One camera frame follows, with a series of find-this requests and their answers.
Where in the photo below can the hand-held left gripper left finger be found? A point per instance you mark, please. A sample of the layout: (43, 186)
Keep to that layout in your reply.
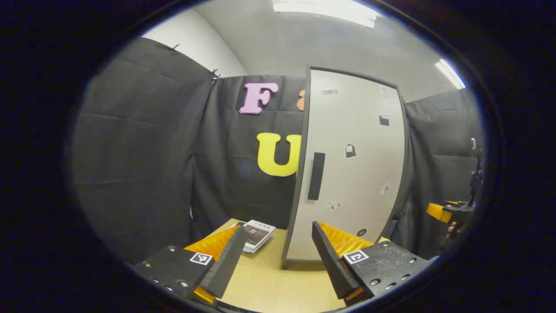
(228, 261)

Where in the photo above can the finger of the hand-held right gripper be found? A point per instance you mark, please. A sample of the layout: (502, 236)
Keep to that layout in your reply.
(438, 211)

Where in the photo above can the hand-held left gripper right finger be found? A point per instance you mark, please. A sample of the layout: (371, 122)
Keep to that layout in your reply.
(332, 265)

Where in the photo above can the dark grey cabinet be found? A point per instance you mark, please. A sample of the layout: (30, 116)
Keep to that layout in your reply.
(299, 187)

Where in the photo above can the white cabinet door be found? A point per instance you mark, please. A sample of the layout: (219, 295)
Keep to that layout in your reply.
(356, 130)

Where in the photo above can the white book with portrait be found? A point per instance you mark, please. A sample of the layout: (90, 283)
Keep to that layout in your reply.
(257, 232)

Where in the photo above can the small ceiling light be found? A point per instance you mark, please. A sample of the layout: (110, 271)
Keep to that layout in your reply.
(450, 74)

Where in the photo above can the black backdrop cloth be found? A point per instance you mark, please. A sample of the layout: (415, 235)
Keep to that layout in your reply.
(152, 152)

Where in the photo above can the black binder clip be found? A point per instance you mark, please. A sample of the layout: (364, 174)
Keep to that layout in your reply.
(214, 74)
(174, 46)

